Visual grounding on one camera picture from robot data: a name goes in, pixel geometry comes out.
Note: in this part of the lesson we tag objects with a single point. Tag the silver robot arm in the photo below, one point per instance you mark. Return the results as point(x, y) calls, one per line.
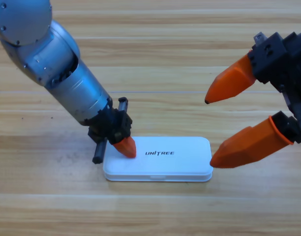
point(54, 61)

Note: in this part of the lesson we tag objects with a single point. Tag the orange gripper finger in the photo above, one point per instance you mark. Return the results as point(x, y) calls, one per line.
point(249, 145)

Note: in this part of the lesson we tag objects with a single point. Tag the white Unitree pencil case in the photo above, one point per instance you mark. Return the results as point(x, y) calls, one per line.
point(177, 157)

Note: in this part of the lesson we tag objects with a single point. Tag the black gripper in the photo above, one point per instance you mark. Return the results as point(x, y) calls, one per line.
point(288, 64)
point(116, 125)

